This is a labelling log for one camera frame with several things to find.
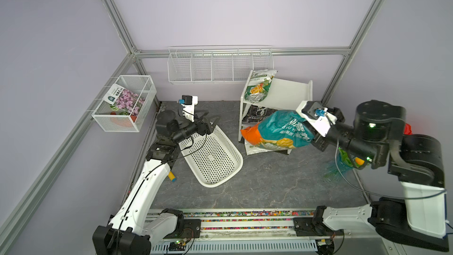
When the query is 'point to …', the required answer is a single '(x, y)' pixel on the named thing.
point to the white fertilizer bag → (252, 150)
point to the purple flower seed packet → (124, 99)
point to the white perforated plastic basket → (213, 158)
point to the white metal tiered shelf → (283, 92)
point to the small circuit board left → (177, 246)
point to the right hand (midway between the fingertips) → (302, 113)
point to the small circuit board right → (322, 242)
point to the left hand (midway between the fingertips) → (215, 114)
